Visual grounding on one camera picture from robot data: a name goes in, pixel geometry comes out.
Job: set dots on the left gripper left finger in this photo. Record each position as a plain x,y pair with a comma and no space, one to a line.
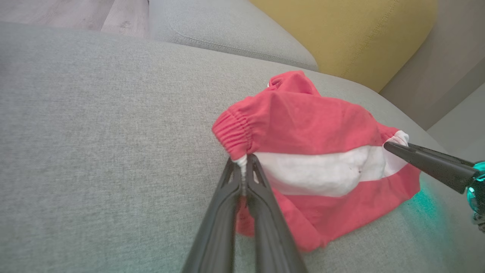
219,227

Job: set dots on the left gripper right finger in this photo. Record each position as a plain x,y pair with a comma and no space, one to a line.
269,227

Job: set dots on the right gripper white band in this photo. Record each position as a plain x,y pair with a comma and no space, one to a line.
479,197

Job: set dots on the red shorts white stripe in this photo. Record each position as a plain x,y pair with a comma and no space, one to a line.
303,121

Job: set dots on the large grey sofa seat cushion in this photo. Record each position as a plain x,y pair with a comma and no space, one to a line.
94,151

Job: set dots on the yellow sofa cushion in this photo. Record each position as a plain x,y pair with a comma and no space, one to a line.
360,34

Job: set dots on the small grey sofa cushion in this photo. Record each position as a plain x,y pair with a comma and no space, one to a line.
227,30

